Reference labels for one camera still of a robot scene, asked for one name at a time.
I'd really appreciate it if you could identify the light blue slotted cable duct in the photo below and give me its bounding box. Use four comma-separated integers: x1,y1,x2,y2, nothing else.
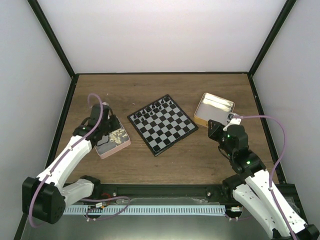
63,205,226,217

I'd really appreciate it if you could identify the black chess pieces row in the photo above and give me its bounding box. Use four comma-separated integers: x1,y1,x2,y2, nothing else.
127,96,174,124

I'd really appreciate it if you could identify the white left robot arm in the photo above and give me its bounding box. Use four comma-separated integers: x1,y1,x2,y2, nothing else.
22,103,121,224

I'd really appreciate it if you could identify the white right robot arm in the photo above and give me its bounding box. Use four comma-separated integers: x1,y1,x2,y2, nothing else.
207,117,320,240

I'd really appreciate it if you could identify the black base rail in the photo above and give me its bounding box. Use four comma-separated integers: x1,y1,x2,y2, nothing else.
98,184,236,204

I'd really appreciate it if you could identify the black grey chess board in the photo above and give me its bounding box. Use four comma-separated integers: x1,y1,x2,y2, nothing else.
127,94,199,157

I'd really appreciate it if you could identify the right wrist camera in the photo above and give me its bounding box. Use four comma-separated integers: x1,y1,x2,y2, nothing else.
223,112,242,132

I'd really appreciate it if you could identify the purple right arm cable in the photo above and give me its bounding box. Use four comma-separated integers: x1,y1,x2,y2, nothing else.
233,114,300,240

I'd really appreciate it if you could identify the pink tin with pieces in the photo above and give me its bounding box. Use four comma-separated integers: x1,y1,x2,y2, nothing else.
94,121,131,159

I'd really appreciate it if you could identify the yellow empty tin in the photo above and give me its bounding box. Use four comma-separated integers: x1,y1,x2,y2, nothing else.
193,92,235,127

